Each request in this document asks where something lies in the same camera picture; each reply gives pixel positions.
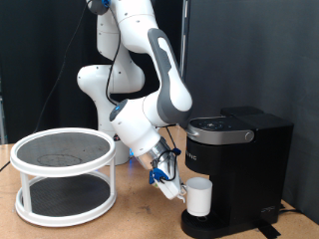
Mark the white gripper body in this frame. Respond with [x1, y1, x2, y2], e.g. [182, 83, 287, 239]
[153, 155, 184, 201]

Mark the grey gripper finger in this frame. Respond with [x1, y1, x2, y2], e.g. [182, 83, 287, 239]
[178, 184, 188, 203]

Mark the white mug green taped handle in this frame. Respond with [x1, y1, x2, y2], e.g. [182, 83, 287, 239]
[180, 176, 213, 217]

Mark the black Keurig coffee machine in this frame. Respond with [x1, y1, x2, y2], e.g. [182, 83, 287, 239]
[179, 105, 295, 239]

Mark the white two-tier turntable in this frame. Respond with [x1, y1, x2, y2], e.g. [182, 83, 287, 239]
[9, 127, 118, 228]

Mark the grey backdrop cloth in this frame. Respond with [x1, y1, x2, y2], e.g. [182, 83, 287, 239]
[180, 0, 319, 225]

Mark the black curtain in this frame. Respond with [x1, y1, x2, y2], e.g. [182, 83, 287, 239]
[0, 0, 183, 145]

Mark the blue cable clip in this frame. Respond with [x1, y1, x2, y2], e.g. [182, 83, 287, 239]
[152, 147, 182, 181]

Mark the black power cord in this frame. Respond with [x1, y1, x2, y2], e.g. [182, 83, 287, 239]
[278, 202, 302, 215]

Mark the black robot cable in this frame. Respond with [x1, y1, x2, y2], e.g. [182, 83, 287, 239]
[0, 0, 182, 183]

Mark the grey vertical frame post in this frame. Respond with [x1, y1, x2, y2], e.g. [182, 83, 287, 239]
[178, 0, 191, 83]

